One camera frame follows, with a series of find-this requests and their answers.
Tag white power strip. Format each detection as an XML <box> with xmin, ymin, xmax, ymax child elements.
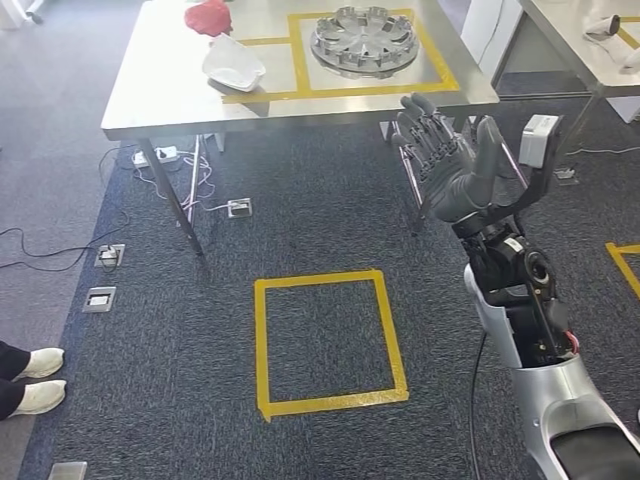
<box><xmin>131</xmin><ymin>144</ymin><xmax>180</xmax><ymax>168</ymax></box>

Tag white upright panel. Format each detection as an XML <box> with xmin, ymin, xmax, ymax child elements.
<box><xmin>459</xmin><ymin>0</ymin><xmax>524</xmax><ymax>85</ymax></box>

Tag white floor cable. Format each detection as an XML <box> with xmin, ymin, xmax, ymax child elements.
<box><xmin>564</xmin><ymin>144</ymin><xmax>640</xmax><ymax>158</ymax></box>

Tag yellow workbench tape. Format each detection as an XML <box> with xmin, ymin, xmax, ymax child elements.
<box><xmin>617</xmin><ymin>15</ymin><xmax>640</xmax><ymax>52</ymax></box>

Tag black floor cable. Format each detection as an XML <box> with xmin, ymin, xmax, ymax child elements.
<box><xmin>0</xmin><ymin>145</ymin><xmax>131</xmax><ymax>274</ymax></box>

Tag white plastic shell part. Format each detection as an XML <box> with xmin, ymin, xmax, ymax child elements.
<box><xmin>201</xmin><ymin>32</ymin><xmax>267</xmax><ymax>94</ymax></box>

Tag white handheld device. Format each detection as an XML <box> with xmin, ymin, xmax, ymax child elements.
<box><xmin>582</xmin><ymin>13</ymin><xmax>623</xmax><ymax>42</ymax></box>

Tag grey wheel cover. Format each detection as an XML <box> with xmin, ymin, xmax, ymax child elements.
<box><xmin>309</xmin><ymin>4</ymin><xmax>420</xmax><ymax>80</ymax></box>

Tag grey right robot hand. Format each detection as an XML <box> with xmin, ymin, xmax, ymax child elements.
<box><xmin>391</xmin><ymin>92</ymin><xmax>504</xmax><ymax>225</ymax></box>

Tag steel workbench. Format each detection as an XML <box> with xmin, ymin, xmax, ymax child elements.
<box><xmin>100</xmin><ymin>0</ymin><xmax>501</xmax><ymax>258</ymax></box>
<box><xmin>516</xmin><ymin>0</ymin><xmax>640</xmax><ymax>162</ymax></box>

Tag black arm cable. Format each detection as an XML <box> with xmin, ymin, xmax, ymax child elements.
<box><xmin>468</xmin><ymin>331</ymin><xmax>489</xmax><ymax>480</ymax></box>

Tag white floor cables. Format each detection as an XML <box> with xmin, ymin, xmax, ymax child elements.
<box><xmin>132</xmin><ymin>148</ymin><xmax>231</xmax><ymax>215</ymax></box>

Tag yellow floor tape outline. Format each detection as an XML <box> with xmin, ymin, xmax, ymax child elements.
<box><xmin>604</xmin><ymin>241</ymin><xmax>640</xmax><ymax>300</ymax></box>
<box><xmin>253</xmin><ymin>268</ymin><xmax>411</xmax><ymax>424</ymax></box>

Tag person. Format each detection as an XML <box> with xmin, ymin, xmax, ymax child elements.
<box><xmin>0</xmin><ymin>340</ymin><xmax>67</xmax><ymax>423</ymax></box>

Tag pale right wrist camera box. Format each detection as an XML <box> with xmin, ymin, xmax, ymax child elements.
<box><xmin>518</xmin><ymin>113</ymin><xmax>565</xmax><ymax>201</ymax></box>

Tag red cloth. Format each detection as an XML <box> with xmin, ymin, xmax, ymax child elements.
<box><xmin>183</xmin><ymin>0</ymin><xmax>234</xmax><ymax>38</ymax></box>

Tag steel floor socket with plug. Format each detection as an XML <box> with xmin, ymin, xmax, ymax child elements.
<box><xmin>93</xmin><ymin>243</ymin><xmax>127</xmax><ymax>270</ymax></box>

